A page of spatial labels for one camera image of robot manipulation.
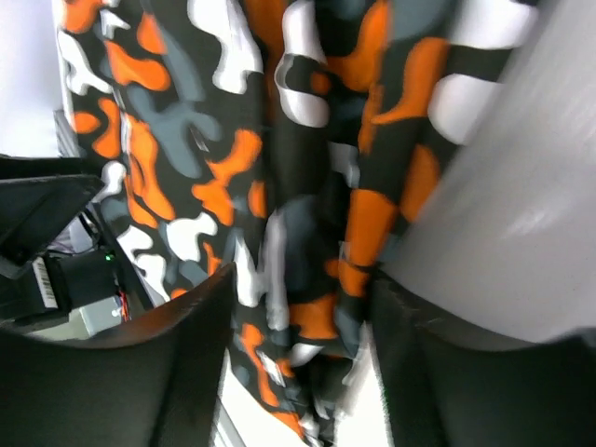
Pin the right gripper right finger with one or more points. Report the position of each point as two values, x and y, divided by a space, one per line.
448 382

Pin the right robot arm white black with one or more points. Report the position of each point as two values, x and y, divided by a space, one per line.
39 197

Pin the orange camouflage shorts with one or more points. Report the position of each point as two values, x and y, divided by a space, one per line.
296 139

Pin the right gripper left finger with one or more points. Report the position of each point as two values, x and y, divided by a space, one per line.
151 381

